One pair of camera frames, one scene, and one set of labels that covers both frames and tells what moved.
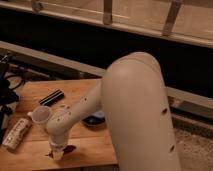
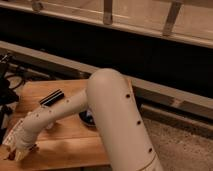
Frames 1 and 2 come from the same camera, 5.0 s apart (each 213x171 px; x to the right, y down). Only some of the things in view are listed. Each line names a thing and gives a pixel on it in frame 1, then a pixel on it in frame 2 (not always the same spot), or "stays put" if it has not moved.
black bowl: x=94 y=121 stays put
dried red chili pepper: x=68 y=149 -> x=11 y=155
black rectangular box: x=52 y=97 stays put
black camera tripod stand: x=8 y=97 stays put
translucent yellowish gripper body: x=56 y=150 -> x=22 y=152
